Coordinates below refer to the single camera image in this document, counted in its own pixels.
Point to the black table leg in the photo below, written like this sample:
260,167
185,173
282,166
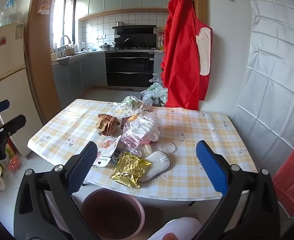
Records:
192,203

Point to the maroon plastic bin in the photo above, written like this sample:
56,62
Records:
112,212

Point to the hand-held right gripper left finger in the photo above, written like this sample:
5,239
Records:
82,166

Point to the cream refrigerator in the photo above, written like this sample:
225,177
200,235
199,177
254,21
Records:
9,80

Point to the white wall sheet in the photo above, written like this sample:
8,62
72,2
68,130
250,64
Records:
274,67

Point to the steel kitchen faucet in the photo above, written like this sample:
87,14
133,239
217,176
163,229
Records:
65,38

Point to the plastic bags on refrigerator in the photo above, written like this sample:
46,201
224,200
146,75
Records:
10,8

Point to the black built-in oven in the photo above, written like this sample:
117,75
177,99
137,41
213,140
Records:
129,67

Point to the dark red packet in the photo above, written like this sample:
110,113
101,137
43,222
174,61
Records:
125,121

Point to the condiment bottles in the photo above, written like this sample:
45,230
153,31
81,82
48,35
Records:
161,41

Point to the gold foil packet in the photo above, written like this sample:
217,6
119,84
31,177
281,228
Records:
129,167

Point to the cream plastic strip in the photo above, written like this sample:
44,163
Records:
147,151

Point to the yellow checked tablecloth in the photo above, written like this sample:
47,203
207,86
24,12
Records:
187,130

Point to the orange mesh bag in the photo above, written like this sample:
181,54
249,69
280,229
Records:
14,163

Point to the white pad with dark rim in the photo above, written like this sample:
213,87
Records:
157,166

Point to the small dark foil cup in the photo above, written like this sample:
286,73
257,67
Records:
117,155

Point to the red apron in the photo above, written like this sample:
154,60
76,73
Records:
182,55

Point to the brown wrapper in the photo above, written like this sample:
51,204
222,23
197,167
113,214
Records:
108,125

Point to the kitchen window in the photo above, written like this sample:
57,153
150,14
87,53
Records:
62,22

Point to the white printed pouch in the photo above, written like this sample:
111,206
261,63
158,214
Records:
105,152

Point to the clear round plastic lid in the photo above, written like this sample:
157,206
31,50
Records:
167,147

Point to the hanging paper card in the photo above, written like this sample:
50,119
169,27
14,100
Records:
44,0

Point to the clear green plastic bag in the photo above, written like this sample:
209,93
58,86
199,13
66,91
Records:
157,92

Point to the grey base cabinets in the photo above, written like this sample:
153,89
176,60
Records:
87,70

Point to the black range hood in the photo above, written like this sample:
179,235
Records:
134,33

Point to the black wok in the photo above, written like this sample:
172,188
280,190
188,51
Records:
119,43

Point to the steel pot with lid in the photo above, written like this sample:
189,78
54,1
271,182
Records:
106,47

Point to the wooden door frame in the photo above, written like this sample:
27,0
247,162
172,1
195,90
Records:
37,55

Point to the red woven chair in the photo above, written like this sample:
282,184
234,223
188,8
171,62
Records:
292,180

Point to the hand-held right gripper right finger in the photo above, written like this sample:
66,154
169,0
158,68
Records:
212,166

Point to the clear plastic wrapper bundle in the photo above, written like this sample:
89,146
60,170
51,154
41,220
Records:
132,102

